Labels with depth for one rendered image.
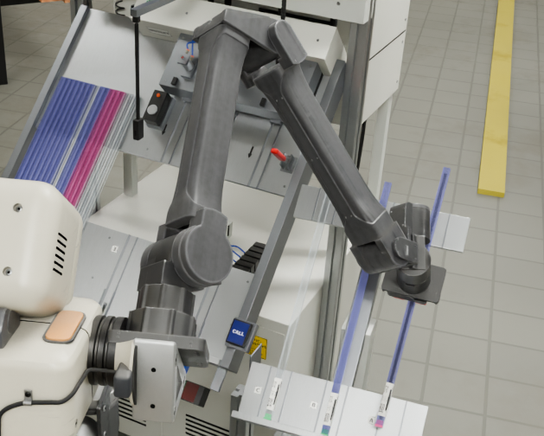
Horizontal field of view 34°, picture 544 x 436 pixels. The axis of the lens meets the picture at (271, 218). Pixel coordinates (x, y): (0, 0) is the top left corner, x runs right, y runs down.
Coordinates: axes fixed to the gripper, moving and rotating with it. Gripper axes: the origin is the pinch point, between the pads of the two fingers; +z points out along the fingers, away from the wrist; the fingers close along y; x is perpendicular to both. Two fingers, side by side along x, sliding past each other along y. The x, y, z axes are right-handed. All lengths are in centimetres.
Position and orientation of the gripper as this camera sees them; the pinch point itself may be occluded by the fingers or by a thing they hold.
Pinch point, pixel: (413, 293)
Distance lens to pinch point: 165.4
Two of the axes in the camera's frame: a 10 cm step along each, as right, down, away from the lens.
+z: 1.5, 3.6, 9.2
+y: -9.4, -2.2, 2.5
